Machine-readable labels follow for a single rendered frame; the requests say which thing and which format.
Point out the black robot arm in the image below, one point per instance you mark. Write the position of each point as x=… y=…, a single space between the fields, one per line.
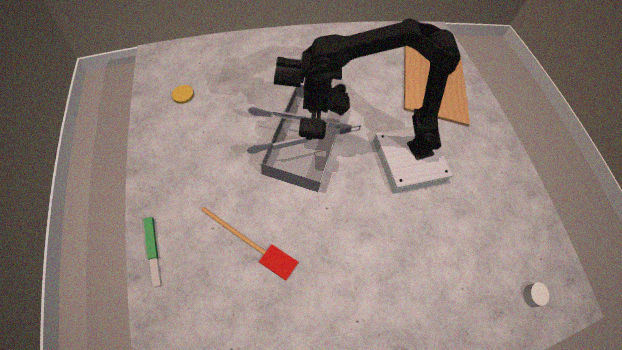
x=325 y=58

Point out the red spatula with wooden handle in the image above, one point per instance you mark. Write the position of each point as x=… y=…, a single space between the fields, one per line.
x=274 y=259

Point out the yellow flat disc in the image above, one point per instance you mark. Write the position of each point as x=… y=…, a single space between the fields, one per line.
x=182 y=93

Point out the wooden board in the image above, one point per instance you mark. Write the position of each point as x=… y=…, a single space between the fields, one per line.
x=454 y=106

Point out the beige short cylinder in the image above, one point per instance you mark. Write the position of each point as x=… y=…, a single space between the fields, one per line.
x=536 y=295

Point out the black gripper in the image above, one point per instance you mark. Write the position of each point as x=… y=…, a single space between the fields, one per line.
x=312 y=127

